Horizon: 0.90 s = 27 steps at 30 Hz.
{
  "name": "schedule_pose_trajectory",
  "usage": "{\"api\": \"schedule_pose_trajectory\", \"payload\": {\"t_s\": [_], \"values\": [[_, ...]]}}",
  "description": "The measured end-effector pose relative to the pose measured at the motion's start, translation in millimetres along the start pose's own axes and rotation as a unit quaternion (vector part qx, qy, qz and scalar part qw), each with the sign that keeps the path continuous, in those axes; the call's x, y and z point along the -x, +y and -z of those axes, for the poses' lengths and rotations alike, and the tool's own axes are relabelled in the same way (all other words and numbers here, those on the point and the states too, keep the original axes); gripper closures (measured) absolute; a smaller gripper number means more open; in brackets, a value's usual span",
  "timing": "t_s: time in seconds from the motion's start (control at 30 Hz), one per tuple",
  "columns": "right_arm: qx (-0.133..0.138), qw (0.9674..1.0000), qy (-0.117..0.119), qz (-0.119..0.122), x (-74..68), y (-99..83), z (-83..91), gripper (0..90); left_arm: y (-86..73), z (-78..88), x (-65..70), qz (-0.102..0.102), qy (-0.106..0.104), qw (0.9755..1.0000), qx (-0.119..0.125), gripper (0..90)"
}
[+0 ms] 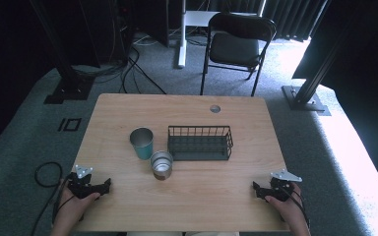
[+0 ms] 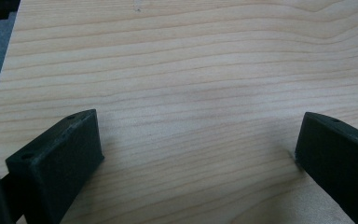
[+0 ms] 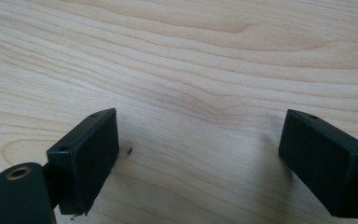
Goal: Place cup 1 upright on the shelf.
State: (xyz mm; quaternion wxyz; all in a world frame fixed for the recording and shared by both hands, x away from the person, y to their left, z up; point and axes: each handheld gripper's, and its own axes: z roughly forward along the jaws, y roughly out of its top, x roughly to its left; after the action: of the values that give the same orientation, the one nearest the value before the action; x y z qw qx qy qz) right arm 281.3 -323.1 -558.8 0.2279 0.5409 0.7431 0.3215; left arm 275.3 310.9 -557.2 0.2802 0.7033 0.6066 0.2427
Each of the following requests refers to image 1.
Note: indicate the grey metal cup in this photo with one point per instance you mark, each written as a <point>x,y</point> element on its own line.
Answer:
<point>161,165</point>

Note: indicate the person's left hand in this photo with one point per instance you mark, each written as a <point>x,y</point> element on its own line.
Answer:
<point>74,206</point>

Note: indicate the person's right hand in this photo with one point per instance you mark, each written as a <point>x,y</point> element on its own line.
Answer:
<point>285,208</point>

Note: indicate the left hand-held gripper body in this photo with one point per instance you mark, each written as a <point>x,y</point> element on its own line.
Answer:
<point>82,187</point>

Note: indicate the dark pleated curtain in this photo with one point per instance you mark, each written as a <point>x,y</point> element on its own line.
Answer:
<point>292,16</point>

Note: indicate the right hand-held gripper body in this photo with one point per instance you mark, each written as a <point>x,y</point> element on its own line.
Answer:
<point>280,188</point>

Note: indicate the teal metal cup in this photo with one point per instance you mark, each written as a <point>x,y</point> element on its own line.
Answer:
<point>141,142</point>

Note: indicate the grey table grommet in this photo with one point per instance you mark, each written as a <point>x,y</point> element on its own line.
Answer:
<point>215,108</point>

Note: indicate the black folding chair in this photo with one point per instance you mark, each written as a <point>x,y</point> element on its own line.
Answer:
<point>234,49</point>

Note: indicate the black curtain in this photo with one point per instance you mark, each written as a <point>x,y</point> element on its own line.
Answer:
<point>364,49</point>

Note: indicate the black metal stand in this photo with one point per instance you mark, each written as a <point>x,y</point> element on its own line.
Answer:
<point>305,95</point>
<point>67,78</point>

